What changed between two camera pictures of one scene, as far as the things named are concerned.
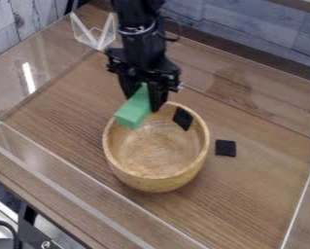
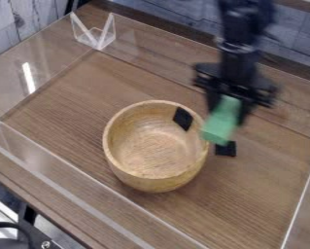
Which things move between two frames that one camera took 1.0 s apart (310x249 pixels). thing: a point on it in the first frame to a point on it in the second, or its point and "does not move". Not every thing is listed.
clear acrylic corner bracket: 96,37 does not move
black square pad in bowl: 184,118 does not move
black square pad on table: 225,148 does not move
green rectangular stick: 137,109 to 224,121
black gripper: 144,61 to 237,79
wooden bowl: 157,157 does not move
